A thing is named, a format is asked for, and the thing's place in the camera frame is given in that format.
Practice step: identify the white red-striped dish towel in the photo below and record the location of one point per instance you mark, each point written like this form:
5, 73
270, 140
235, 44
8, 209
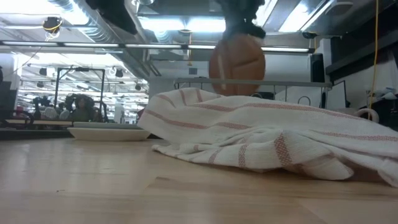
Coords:
264, 130

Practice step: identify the large white plate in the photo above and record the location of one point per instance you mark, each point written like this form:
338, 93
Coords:
109, 134

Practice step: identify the dark brown wooden plate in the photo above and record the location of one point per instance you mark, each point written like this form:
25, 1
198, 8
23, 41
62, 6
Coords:
239, 65

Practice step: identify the person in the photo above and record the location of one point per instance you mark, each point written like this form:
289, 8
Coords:
82, 107

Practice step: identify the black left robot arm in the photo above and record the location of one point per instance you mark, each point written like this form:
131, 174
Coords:
115, 15

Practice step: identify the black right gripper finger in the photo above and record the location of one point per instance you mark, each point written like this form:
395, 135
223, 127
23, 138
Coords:
234, 28
256, 29

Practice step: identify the black metal stand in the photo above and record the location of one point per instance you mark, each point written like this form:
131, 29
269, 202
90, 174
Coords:
57, 87

